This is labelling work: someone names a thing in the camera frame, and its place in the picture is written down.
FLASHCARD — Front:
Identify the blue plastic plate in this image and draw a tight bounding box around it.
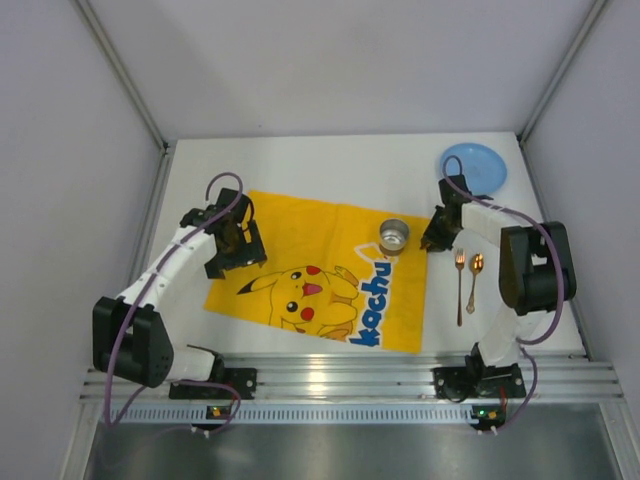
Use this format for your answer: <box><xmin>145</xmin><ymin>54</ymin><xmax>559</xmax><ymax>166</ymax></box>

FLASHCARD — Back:
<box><xmin>438</xmin><ymin>143</ymin><xmax>508</xmax><ymax>196</ymax></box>

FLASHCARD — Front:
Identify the steel cup with cork base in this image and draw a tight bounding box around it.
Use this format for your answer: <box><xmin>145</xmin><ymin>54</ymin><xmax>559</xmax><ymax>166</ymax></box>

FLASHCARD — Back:
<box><xmin>379</xmin><ymin>218</ymin><xmax>410</xmax><ymax>256</ymax></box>

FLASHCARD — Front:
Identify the aluminium mounting rail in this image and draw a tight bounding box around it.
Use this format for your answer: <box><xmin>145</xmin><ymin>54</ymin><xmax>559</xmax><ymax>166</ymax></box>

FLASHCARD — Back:
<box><xmin>79</xmin><ymin>351</ymin><xmax>625</xmax><ymax>401</ymax></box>

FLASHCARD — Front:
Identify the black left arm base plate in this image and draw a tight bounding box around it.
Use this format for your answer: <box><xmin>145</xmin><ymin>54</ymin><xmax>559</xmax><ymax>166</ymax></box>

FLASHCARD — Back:
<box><xmin>169</xmin><ymin>368</ymin><xmax>258</xmax><ymax>400</ymax></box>

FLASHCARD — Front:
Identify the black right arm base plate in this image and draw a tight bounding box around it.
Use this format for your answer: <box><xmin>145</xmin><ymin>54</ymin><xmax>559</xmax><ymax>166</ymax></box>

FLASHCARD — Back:
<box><xmin>433</xmin><ymin>364</ymin><xmax>526</xmax><ymax>403</ymax></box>

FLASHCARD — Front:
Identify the copper fork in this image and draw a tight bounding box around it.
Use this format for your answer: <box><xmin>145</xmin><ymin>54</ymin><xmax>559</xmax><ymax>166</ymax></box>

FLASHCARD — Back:
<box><xmin>455</xmin><ymin>248</ymin><xmax>466</xmax><ymax>327</ymax></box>

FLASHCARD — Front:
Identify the perforated metal cable tray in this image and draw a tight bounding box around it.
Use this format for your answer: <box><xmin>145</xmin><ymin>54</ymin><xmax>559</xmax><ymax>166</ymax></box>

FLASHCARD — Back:
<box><xmin>121</xmin><ymin>403</ymin><xmax>504</xmax><ymax>425</ymax></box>

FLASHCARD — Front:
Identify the copper spoon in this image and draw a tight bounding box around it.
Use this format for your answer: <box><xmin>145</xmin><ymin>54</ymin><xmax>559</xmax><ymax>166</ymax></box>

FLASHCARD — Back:
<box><xmin>466</xmin><ymin>253</ymin><xmax>485</xmax><ymax>314</ymax></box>

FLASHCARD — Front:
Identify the yellow Pikachu cloth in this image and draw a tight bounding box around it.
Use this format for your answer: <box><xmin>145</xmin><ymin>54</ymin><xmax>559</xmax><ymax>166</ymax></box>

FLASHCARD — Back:
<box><xmin>204</xmin><ymin>191</ymin><xmax>429</xmax><ymax>353</ymax></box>

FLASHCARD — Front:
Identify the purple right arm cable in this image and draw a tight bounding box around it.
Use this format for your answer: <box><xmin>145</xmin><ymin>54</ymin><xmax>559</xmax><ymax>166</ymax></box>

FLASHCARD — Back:
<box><xmin>441</xmin><ymin>155</ymin><xmax>566</xmax><ymax>436</ymax></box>

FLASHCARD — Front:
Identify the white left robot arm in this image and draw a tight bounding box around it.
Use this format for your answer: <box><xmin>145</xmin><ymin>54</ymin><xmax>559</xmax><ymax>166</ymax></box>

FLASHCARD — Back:
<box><xmin>92</xmin><ymin>188</ymin><xmax>267</xmax><ymax>388</ymax></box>

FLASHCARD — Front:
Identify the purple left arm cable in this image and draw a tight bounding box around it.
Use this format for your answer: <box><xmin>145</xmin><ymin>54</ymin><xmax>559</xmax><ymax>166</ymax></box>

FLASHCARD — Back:
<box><xmin>103</xmin><ymin>171</ymin><xmax>246</xmax><ymax>436</ymax></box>

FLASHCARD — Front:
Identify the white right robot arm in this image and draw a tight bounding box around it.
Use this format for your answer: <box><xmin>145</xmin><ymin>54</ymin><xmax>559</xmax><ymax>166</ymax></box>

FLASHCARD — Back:
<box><xmin>421</xmin><ymin>175</ymin><xmax>577</xmax><ymax>367</ymax></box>

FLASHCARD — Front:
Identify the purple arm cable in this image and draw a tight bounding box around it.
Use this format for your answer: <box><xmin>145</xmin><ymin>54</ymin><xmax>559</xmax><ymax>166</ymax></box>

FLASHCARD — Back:
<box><xmin>441</xmin><ymin>155</ymin><xmax>566</xmax><ymax>436</ymax></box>
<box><xmin>103</xmin><ymin>171</ymin><xmax>246</xmax><ymax>436</ymax></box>

